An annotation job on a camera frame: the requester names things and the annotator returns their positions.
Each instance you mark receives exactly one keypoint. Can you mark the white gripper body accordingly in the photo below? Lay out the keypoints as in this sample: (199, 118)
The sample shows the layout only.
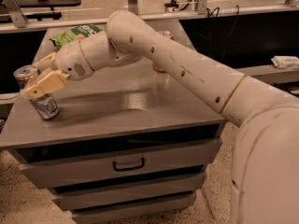
(70, 61)

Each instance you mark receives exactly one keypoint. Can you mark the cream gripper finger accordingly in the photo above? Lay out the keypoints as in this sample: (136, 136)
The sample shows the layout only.
(47, 82)
(47, 62)

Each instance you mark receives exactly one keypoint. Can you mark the silver blue redbull can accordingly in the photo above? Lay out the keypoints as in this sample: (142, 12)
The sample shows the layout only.
(45, 105)

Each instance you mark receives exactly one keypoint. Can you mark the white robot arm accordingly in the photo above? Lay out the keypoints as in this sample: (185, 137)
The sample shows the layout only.
(265, 166)

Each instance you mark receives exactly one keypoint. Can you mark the green rice chip bag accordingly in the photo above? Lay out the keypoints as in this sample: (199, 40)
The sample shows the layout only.
(76, 33)

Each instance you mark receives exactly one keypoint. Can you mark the gold soda can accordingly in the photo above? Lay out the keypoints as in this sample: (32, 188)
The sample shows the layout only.
(157, 64)

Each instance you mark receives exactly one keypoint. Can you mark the grey drawer cabinet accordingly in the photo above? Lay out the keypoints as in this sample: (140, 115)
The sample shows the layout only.
(114, 110)

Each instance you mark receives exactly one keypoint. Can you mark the top grey drawer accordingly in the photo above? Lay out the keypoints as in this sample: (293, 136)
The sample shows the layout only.
(86, 169)

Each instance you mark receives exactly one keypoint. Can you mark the grey drawer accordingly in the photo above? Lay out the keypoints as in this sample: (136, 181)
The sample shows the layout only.
(123, 211)
(130, 191)
(86, 169)

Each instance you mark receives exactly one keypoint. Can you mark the bottom grey drawer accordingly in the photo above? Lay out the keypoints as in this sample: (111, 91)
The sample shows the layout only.
(123, 211)

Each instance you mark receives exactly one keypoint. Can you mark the middle grey drawer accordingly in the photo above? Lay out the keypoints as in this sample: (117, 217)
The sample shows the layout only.
(130, 191)

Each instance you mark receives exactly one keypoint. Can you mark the white crumpled packet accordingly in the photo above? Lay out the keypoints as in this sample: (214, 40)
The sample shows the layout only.
(284, 62)

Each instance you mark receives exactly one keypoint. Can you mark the metal frame rail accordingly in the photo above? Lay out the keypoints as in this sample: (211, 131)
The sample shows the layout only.
(34, 15)

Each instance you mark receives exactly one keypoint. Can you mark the black drawer handle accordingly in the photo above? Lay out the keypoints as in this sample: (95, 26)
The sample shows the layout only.
(129, 165)

